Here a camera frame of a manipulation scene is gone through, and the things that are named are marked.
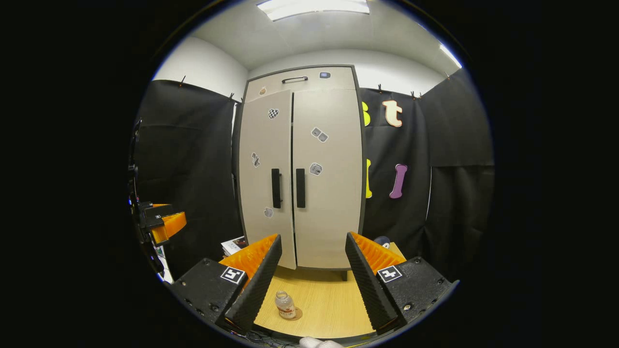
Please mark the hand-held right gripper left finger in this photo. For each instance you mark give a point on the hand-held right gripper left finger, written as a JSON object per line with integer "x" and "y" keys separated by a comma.
{"x": 258, "y": 290}

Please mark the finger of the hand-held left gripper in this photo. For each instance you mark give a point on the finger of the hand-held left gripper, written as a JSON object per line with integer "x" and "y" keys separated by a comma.
{"x": 157, "y": 205}
{"x": 169, "y": 224}

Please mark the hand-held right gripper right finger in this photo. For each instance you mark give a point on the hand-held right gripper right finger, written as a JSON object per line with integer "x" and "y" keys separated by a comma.
{"x": 370, "y": 290}

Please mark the clear plastic bottle red label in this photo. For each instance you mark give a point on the clear plastic bottle red label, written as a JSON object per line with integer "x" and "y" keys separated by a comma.
{"x": 285, "y": 305}

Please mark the round brown coaster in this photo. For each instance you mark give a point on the round brown coaster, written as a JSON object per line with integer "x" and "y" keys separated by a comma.
{"x": 299, "y": 314}

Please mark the grey cabinet door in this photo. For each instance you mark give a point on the grey cabinet door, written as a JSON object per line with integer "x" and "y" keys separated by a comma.
{"x": 333, "y": 203}
{"x": 266, "y": 145}

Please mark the grey cabinet with shelves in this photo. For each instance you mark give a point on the grey cabinet with shelves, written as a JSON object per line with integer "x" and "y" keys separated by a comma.
{"x": 236, "y": 183}

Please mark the grey cabinet drawer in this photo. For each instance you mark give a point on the grey cabinet drawer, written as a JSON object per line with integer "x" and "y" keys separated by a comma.
{"x": 338, "y": 79}

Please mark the small plush toy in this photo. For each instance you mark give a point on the small plush toy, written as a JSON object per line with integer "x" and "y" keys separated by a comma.
{"x": 382, "y": 241}

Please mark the white cover book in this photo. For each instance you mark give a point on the white cover book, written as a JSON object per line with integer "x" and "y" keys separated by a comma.
{"x": 234, "y": 245}

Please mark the large ceiling light panel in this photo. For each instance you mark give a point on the large ceiling light panel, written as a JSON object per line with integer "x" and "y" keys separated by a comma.
{"x": 314, "y": 7}

